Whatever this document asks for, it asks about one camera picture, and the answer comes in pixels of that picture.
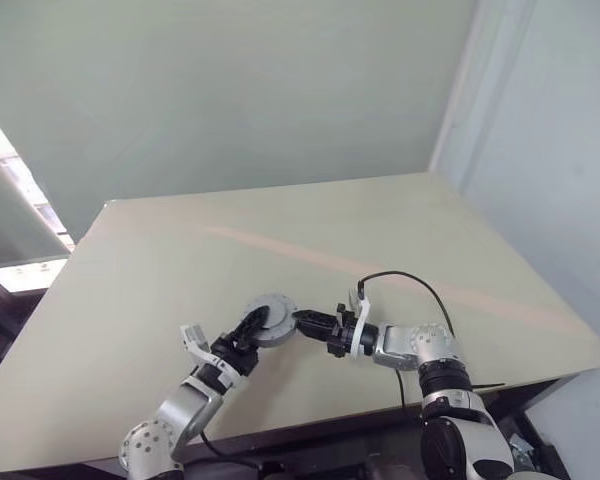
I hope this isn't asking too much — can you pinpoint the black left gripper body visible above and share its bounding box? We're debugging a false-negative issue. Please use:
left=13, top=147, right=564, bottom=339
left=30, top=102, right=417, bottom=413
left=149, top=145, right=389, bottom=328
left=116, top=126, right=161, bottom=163
left=209, top=334, right=260, bottom=377

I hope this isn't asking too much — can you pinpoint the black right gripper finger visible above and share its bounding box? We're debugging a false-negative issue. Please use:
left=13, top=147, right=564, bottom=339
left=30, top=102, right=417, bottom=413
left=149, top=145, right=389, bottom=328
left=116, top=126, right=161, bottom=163
left=299, top=323, right=338, bottom=344
left=291, top=309, right=338, bottom=329

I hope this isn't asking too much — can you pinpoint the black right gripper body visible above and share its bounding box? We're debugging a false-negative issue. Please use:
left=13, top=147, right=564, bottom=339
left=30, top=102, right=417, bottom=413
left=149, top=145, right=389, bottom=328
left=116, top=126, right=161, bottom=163
left=324, top=302, right=362, bottom=359

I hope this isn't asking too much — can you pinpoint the grey round rotor disc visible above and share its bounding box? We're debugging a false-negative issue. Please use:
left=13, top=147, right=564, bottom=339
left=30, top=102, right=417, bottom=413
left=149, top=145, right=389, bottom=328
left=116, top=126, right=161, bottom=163
left=243, top=292, right=300, bottom=332

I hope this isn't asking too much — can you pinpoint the white metal ledge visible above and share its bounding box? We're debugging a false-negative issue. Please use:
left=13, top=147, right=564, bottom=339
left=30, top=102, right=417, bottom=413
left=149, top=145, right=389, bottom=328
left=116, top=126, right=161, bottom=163
left=0, top=257, right=72, bottom=292

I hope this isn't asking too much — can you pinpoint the grey frosted window panel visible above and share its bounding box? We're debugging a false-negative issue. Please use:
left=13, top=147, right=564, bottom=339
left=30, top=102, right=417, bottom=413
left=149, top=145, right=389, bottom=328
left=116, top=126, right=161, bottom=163
left=0, top=139, right=69, bottom=267

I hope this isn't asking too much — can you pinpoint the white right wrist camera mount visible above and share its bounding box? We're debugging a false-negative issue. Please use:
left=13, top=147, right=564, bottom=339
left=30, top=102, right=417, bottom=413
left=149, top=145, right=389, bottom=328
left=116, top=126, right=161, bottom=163
left=347, top=287, right=374, bottom=359

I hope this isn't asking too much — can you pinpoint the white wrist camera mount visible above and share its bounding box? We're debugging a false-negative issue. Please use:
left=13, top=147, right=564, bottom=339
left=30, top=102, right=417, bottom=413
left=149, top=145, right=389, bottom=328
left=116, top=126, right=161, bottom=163
left=347, top=287, right=374, bottom=359
left=179, top=323, right=252, bottom=394

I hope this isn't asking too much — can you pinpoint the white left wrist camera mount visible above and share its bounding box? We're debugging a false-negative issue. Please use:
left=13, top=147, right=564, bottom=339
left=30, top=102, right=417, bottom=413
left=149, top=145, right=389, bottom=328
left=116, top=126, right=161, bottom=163
left=179, top=323, right=252, bottom=394

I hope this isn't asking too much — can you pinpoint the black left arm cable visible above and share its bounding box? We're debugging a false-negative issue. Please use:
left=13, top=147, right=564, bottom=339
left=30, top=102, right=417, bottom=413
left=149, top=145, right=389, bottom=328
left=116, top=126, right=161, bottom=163
left=197, top=427, right=286, bottom=474

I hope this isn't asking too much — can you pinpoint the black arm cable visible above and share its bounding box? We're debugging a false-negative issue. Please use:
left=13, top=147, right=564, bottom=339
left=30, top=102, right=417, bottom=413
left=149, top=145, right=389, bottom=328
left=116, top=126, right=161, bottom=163
left=355, top=271, right=456, bottom=409
left=197, top=427, right=286, bottom=474

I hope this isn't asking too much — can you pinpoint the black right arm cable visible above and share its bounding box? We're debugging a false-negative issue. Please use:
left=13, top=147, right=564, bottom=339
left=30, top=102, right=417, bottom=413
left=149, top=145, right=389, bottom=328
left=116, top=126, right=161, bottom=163
left=355, top=271, right=456, bottom=409

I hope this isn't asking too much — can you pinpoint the small metal bracket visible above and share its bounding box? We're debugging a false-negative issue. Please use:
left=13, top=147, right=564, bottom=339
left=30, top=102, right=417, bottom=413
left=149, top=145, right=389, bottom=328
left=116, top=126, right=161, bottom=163
left=507, top=434, right=537, bottom=472

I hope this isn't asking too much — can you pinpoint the white wall corner post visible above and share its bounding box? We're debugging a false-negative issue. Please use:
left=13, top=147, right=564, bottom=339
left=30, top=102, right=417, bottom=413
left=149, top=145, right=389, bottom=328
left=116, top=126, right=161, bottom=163
left=427, top=0, right=527, bottom=197

